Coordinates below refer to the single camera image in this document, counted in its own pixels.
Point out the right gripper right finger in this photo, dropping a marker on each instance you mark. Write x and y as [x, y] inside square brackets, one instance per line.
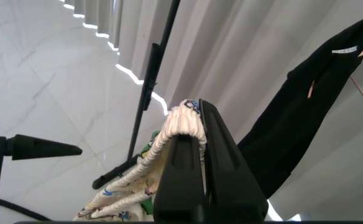
[231, 186]

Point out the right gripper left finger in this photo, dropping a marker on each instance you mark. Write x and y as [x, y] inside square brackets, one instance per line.
[181, 186]

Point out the cream printed garment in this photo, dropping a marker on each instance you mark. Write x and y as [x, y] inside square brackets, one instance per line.
[181, 121]

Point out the black clothes rack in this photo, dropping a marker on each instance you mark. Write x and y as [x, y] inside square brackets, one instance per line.
[150, 77]

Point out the black garment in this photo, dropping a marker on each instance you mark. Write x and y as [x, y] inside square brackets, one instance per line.
[293, 124]

